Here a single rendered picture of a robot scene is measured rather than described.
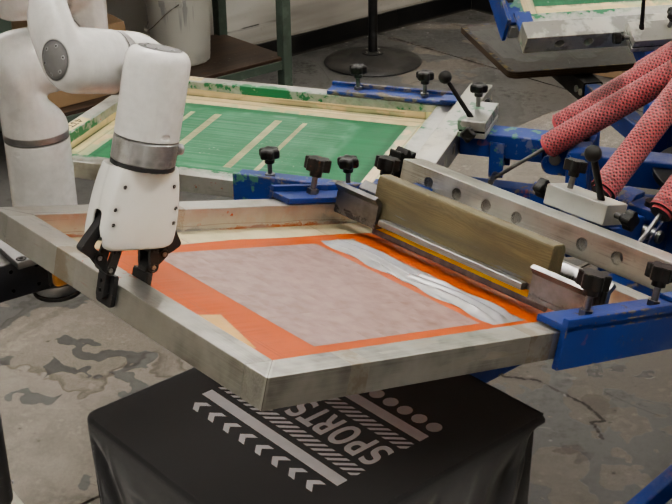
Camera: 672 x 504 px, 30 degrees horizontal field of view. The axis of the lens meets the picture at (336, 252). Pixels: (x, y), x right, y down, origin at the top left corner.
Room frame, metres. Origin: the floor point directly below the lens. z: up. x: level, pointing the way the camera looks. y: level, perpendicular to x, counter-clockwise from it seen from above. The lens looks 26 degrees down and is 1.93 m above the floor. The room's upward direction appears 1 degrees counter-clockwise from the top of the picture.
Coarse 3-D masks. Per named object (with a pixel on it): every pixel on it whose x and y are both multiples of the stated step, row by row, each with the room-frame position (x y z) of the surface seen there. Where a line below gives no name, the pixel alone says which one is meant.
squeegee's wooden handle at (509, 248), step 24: (384, 192) 1.81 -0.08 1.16; (408, 192) 1.78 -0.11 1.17; (432, 192) 1.77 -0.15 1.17; (384, 216) 1.80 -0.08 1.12; (408, 216) 1.77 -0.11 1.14; (432, 216) 1.73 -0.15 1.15; (456, 216) 1.70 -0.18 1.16; (480, 216) 1.67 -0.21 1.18; (432, 240) 1.72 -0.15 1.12; (456, 240) 1.69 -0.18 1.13; (480, 240) 1.66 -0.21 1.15; (504, 240) 1.63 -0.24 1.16; (528, 240) 1.60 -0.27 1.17; (552, 240) 1.59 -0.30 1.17; (504, 264) 1.61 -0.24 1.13; (528, 264) 1.58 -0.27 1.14; (552, 264) 1.56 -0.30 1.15; (528, 288) 1.57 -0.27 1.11
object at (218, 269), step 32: (128, 256) 1.51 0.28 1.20; (192, 256) 1.56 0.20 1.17; (224, 256) 1.58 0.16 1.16; (256, 256) 1.61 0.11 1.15; (288, 256) 1.64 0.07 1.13; (320, 256) 1.66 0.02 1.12; (352, 256) 1.69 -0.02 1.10; (416, 256) 1.75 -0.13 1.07; (160, 288) 1.40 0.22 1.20; (192, 288) 1.42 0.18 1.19; (224, 288) 1.44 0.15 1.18; (256, 288) 1.47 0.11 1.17; (288, 288) 1.49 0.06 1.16
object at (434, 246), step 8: (384, 224) 1.78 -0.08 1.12; (392, 224) 1.78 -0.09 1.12; (392, 232) 1.76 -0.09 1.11; (400, 232) 1.75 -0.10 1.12; (408, 232) 1.74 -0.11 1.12; (416, 240) 1.72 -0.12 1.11; (424, 240) 1.71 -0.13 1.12; (432, 248) 1.70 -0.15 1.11; (440, 248) 1.69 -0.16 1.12; (448, 248) 1.69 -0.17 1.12; (448, 256) 1.67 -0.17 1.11; (456, 256) 1.66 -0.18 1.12; (464, 256) 1.66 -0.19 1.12; (464, 264) 1.65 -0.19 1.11; (472, 264) 1.64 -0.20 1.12; (480, 264) 1.63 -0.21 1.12; (488, 272) 1.61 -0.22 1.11; (496, 272) 1.60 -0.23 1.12; (504, 272) 1.61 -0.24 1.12; (504, 280) 1.59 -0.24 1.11; (512, 280) 1.58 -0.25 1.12; (520, 280) 1.58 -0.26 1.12; (520, 288) 1.57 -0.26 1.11
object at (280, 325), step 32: (320, 288) 1.51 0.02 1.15; (352, 288) 1.53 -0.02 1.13; (384, 288) 1.56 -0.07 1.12; (416, 288) 1.58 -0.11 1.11; (480, 288) 1.64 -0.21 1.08; (256, 320) 1.34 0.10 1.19; (288, 320) 1.36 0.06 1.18; (320, 320) 1.38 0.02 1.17; (352, 320) 1.40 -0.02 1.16; (384, 320) 1.42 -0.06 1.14; (416, 320) 1.44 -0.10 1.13; (448, 320) 1.46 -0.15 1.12; (480, 320) 1.49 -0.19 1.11; (288, 352) 1.25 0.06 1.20; (320, 352) 1.27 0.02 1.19
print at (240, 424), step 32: (224, 416) 1.50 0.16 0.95; (256, 416) 1.50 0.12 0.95; (288, 416) 1.50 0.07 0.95; (320, 416) 1.49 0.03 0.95; (352, 416) 1.49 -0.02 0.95; (384, 416) 1.49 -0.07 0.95; (416, 416) 1.49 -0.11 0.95; (256, 448) 1.42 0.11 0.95; (288, 448) 1.42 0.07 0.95; (320, 448) 1.42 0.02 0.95; (352, 448) 1.42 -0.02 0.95; (384, 448) 1.41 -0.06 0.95; (320, 480) 1.34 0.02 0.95
